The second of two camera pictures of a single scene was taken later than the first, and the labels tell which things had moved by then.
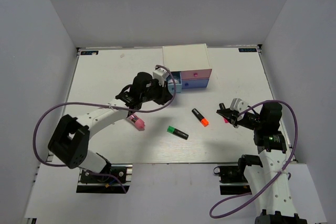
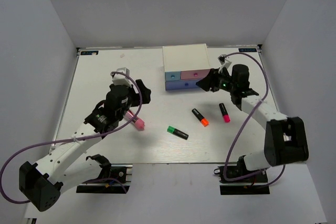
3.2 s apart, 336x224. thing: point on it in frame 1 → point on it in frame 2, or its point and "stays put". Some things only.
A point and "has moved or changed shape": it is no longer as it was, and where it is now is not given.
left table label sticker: (88, 52) stays put
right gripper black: (229, 115) → (211, 80)
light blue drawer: (178, 80) has moved or changed shape
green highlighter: (177, 132) stays put
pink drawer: (196, 74) stays put
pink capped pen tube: (139, 124) stays put
